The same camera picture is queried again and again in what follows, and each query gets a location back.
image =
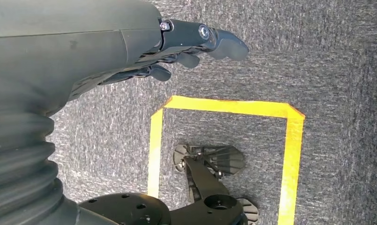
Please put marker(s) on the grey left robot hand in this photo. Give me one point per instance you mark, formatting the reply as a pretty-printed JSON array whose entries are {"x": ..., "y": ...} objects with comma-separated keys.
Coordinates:
[{"x": 67, "y": 46}]

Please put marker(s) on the yellow floor tape square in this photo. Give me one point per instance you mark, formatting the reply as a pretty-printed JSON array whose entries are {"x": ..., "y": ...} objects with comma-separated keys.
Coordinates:
[{"x": 231, "y": 107}]

